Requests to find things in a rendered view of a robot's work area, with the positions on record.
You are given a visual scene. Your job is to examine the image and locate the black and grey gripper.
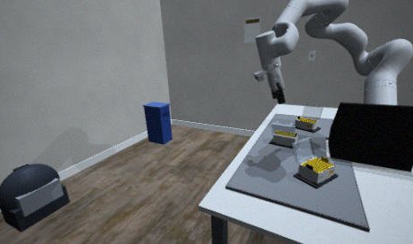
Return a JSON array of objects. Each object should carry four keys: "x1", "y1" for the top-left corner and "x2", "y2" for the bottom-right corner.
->
[{"x1": 267, "y1": 67, "x2": 285, "y2": 104}]

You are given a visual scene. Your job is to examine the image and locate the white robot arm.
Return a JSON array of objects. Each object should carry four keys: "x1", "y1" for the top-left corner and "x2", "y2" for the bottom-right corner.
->
[{"x1": 254, "y1": 0, "x2": 413, "y2": 105}]

